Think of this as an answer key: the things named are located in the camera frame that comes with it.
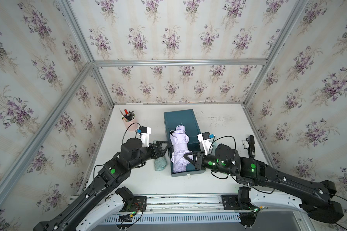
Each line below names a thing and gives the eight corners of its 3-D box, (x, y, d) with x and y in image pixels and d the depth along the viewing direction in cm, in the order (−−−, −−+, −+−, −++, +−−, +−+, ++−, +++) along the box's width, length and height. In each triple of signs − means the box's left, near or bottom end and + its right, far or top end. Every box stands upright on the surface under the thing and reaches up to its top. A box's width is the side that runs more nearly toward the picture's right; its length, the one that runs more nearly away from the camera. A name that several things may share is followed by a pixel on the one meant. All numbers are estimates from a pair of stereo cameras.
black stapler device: (242, 156, 93) (245, 152, 88) (241, 138, 102) (244, 133, 98) (252, 159, 92) (256, 155, 87) (250, 140, 101) (254, 135, 97)
